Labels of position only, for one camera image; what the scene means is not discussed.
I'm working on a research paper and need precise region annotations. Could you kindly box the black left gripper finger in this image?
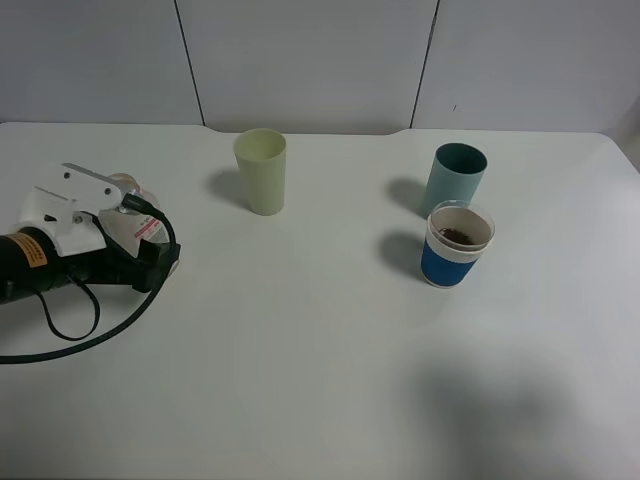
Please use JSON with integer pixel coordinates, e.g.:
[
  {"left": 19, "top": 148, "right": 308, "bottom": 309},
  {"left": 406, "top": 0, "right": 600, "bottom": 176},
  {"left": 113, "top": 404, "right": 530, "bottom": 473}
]
[{"left": 132, "top": 240, "right": 181, "bottom": 293}]

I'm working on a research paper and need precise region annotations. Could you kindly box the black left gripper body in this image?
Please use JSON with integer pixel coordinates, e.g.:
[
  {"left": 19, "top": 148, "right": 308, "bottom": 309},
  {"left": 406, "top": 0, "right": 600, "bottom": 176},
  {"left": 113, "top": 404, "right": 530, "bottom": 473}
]
[{"left": 54, "top": 212, "right": 140, "bottom": 288}]

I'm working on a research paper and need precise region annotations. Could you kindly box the translucent plastic drink bottle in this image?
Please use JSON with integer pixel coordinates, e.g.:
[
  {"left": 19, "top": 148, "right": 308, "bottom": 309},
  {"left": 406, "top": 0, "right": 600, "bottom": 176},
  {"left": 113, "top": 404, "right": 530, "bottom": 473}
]
[{"left": 94, "top": 204, "right": 169, "bottom": 273}]

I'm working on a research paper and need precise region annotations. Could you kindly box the blue sleeved glass cup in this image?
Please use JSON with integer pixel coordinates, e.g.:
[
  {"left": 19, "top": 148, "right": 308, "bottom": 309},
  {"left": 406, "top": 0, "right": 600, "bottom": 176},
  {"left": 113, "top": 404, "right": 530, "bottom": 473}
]
[{"left": 420, "top": 200, "right": 495, "bottom": 288}]

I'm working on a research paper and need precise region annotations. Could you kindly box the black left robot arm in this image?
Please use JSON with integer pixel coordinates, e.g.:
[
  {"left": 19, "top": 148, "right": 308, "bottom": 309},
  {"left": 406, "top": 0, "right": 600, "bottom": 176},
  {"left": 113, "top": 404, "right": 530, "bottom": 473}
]
[{"left": 1, "top": 227, "right": 181, "bottom": 304}]

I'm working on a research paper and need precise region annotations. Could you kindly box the pale green plastic cup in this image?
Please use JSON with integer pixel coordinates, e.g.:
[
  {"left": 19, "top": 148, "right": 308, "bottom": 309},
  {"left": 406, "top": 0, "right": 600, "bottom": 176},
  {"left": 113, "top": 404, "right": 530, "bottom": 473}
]
[{"left": 233, "top": 128, "right": 287, "bottom": 216}]

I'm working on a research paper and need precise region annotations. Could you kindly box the teal cylindrical cup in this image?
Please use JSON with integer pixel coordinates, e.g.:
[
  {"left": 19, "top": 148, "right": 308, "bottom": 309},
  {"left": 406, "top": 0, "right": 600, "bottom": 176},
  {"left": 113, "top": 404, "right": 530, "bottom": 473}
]
[{"left": 421, "top": 143, "right": 488, "bottom": 216}]

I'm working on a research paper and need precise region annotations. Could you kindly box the thin black looped cable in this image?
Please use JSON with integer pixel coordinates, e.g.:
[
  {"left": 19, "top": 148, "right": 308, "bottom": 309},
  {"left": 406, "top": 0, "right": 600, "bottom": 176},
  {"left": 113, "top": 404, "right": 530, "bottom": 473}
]
[{"left": 35, "top": 272, "right": 100, "bottom": 341}]

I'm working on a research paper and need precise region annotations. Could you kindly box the black braided cable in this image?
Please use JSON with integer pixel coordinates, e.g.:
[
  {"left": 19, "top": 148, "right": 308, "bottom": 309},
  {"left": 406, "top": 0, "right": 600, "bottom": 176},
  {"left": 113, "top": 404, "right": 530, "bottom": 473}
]
[{"left": 0, "top": 192, "right": 182, "bottom": 365}]

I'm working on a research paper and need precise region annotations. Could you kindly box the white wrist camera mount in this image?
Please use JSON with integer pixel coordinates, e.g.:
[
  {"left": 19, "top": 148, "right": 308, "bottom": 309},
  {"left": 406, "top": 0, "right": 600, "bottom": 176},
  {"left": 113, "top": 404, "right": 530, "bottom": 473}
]
[{"left": 15, "top": 163, "right": 140, "bottom": 257}]

